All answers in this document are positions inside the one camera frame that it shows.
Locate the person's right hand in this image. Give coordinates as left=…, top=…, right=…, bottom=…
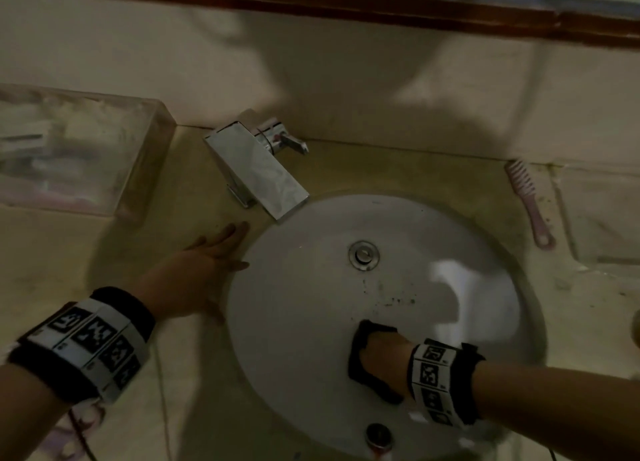
left=359, top=328, right=419, bottom=392

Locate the clear box with toiletries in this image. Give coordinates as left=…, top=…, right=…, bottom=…
left=0, top=83, right=177, bottom=220

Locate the clear acrylic tray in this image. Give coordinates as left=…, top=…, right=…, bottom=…
left=549, top=165, right=640, bottom=276

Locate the chrome sink drain plug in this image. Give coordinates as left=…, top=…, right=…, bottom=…
left=348, top=240, right=381, bottom=272

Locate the left wrist marker band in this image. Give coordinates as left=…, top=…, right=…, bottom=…
left=7, top=286, right=157, bottom=406

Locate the right wrist marker band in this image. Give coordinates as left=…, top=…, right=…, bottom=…
left=407, top=338, right=487, bottom=428

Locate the white ceramic sink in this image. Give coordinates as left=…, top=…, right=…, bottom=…
left=225, top=193, right=547, bottom=461

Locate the chrome square faucet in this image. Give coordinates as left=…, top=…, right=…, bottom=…
left=203, top=117, right=311, bottom=223

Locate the pile of toiletry packets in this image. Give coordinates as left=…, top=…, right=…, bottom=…
left=0, top=100, right=136, bottom=202

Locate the wood-framed mirror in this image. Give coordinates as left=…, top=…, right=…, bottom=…
left=0, top=0, right=640, bottom=49

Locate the pink comb with ring handle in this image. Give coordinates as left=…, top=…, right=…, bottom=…
left=503, top=159, right=557, bottom=250

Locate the person's right forearm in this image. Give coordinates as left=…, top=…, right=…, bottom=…
left=469, top=363, right=640, bottom=461

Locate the wrist marker band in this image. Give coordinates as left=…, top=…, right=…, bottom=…
left=7, top=286, right=157, bottom=406
left=407, top=338, right=487, bottom=428

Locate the person's left hand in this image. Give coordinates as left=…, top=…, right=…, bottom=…
left=131, top=221, right=251, bottom=326

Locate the pink comb counter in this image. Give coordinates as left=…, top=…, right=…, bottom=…
left=37, top=403, right=107, bottom=461

